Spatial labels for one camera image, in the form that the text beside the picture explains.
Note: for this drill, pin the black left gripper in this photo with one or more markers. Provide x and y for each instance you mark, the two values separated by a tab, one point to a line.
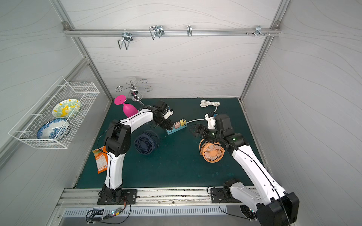
165	122

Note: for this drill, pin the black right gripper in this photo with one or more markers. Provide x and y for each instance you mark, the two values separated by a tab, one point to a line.
202	132

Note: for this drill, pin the light blue power strip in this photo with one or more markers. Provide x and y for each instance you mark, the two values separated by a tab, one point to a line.
175	130

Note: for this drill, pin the yellow USB plug adapter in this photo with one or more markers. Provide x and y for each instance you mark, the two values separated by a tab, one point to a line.
182	122

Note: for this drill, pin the pink USB plug adapter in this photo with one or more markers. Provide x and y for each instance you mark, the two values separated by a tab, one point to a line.
176	125

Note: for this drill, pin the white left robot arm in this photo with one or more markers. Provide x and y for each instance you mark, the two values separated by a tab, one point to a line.
118	142

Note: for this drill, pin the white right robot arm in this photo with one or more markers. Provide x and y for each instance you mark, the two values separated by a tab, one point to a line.
270	202

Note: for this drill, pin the orange desk fan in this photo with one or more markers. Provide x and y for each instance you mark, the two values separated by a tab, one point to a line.
211	152

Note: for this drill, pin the navy blue desk fan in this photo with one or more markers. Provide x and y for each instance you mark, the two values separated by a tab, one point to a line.
147	142

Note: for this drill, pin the magenta plastic wine glass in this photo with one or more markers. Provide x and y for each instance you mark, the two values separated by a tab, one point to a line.
128	109

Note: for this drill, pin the chrome glass holder stand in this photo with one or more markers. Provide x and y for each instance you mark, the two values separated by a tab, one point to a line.
135	86

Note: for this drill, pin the orange snack packet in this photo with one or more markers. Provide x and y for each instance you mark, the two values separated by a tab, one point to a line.
101	158

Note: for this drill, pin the looped metal hook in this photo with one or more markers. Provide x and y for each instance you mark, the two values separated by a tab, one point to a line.
156	31

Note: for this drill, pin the double prong metal hook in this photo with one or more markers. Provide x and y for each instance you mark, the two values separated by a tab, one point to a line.
125	40

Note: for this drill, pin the small flat metal hook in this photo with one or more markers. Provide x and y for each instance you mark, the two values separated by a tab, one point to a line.
189	30

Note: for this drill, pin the yellow green patterned plate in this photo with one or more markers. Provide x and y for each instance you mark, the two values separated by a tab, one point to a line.
66	108

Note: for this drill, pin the blue white patterned plate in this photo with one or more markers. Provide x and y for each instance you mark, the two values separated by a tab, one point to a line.
54	129

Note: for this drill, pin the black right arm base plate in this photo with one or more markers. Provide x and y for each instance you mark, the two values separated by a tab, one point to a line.
221	195

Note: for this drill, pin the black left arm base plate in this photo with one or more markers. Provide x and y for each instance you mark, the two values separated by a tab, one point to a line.
117	197

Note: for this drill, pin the white wire wall basket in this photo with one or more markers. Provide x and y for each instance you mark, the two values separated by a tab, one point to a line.
25	130

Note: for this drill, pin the aluminium front frame rail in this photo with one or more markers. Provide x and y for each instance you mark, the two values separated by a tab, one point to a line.
152	196

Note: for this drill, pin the aluminium top rail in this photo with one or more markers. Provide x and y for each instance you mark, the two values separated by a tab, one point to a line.
196	32

